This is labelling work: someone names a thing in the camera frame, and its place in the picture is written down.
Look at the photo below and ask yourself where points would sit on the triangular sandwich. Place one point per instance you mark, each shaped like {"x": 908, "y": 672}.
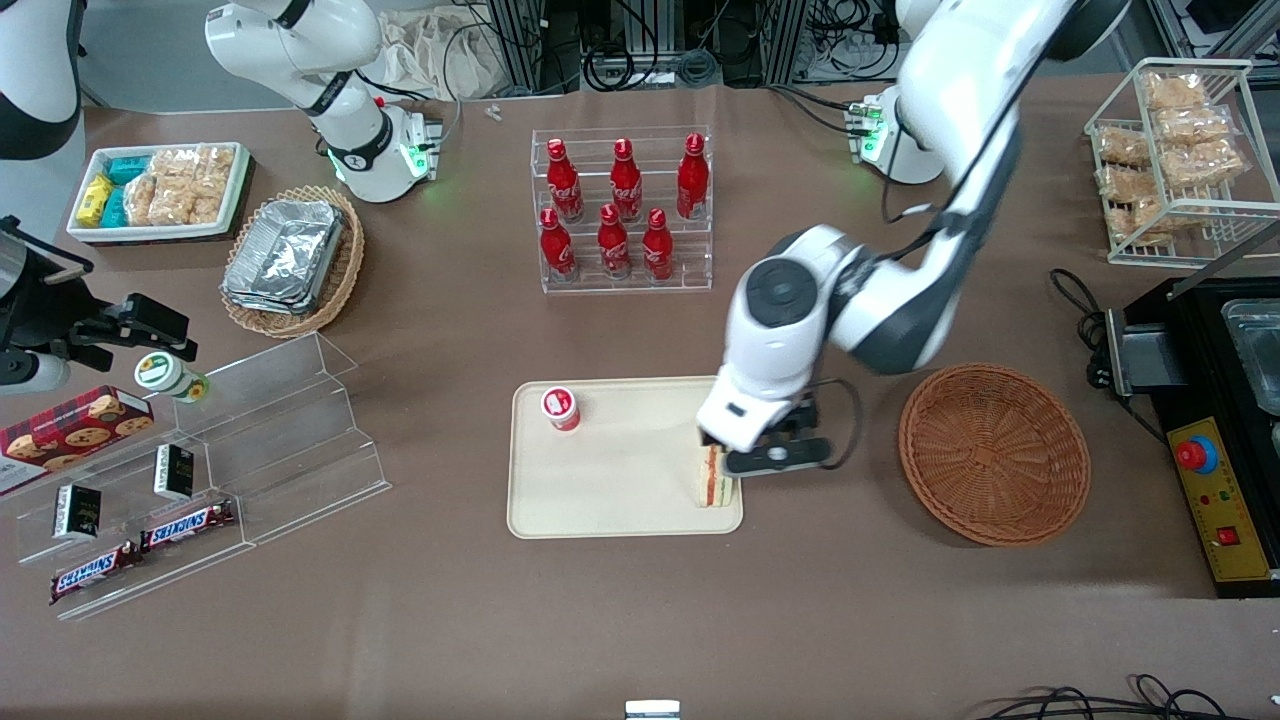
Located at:
{"x": 712, "y": 485}

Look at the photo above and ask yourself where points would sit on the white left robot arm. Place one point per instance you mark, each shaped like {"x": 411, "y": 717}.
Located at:
{"x": 950, "y": 100}

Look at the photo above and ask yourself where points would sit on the clear rice cracker pack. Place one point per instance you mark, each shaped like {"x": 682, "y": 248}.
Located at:
{"x": 213, "y": 180}
{"x": 175, "y": 185}
{"x": 142, "y": 200}

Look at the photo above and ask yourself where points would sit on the bagged fried snack pack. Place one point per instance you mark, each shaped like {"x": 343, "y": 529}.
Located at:
{"x": 1205, "y": 165}
{"x": 1122, "y": 148}
{"x": 1175, "y": 92}
{"x": 1130, "y": 182}
{"x": 1193, "y": 125}
{"x": 1140, "y": 222}

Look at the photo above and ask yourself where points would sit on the clear acrylic step shelf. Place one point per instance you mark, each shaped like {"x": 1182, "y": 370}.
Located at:
{"x": 300, "y": 440}
{"x": 120, "y": 470}

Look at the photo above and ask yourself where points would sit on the white cloth bag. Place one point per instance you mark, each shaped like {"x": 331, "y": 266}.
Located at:
{"x": 430, "y": 50}

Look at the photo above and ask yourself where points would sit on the light oval wicker basket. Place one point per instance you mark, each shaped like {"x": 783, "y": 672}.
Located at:
{"x": 270, "y": 322}

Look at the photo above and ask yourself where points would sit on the red emergency stop button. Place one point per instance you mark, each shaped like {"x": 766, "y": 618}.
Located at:
{"x": 1196, "y": 455}

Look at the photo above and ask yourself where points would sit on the Snickers chocolate bar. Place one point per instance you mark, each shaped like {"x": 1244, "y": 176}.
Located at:
{"x": 95, "y": 573}
{"x": 188, "y": 526}

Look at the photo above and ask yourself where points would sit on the grey metal box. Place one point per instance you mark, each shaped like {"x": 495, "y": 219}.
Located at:
{"x": 1150, "y": 362}

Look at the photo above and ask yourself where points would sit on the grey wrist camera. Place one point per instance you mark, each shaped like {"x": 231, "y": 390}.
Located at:
{"x": 35, "y": 372}
{"x": 790, "y": 458}

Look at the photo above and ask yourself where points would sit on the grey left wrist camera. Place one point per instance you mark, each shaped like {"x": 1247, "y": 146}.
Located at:
{"x": 790, "y": 458}

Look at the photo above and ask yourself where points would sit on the white cup with green lid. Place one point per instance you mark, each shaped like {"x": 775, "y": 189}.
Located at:
{"x": 165, "y": 375}

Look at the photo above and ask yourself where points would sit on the black metal machine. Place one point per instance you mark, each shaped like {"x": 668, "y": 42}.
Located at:
{"x": 1200, "y": 340}

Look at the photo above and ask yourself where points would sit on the white rectangular snack tray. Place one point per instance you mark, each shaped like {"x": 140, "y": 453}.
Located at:
{"x": 150, "y": 232}

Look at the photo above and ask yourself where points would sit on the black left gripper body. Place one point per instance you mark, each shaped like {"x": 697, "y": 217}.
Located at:
{"x": 797, "y": 419}

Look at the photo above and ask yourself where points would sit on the clear plastic container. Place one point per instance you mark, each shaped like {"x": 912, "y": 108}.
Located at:
{"x": 1255, "y": 350}

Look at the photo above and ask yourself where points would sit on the red cookie box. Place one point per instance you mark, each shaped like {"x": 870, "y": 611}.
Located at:
{"x": 70, "y": 435}

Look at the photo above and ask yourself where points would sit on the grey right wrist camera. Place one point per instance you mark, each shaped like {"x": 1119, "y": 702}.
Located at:
{"x": 35, "y": 372}

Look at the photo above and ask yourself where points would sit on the red cola bottle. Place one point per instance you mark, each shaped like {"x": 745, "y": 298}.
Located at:
{"x": 614, "y": 248}
{"x": 565, "y": 185}
{"x": 657, "y": 250}
{"x": 557, "y": 250}
{"x": 692, "y": 180}
{"x": 626, "y": 185}

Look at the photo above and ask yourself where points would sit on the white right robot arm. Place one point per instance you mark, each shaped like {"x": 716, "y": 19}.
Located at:
{"x": 300, "y": 40}

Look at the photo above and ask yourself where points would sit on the small black box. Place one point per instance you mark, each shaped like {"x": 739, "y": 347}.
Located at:
{"x": 77, "y": 512}
{"x": 174, "y": 472}

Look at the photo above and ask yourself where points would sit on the clear acrylic bottle rack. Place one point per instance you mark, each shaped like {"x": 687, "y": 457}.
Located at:
{"x": 690, "y": 255}

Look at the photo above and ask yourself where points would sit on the brown round wicker basket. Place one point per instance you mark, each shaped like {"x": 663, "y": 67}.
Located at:
{"x": 990, "y": 455}

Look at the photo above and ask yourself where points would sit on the yellow snack pack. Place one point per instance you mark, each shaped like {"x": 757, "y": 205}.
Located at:
{"x": 95, "y": 200}

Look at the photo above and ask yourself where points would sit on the red white yogurt cup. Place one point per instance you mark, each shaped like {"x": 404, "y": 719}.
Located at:
{"x": 562, "y": 408}

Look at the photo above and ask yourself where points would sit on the white grey bracket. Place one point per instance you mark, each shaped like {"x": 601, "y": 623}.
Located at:
{"x": 652, "y": 710}

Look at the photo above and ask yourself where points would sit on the aluminium frame rack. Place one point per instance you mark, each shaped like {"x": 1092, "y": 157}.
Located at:
{"x": 520, "y": 40}

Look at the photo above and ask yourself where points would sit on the beige plastic tray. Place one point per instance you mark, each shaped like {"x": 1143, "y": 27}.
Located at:
{"x": 620, "y": 480}

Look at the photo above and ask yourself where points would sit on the silver foil tray stack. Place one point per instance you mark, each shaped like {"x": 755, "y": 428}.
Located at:
{"x": 285, "y": 255}

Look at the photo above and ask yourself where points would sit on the teal snack pack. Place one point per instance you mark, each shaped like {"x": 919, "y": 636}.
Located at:
{"x": 128, "y": 170}
{"x": 115, "y": 208}

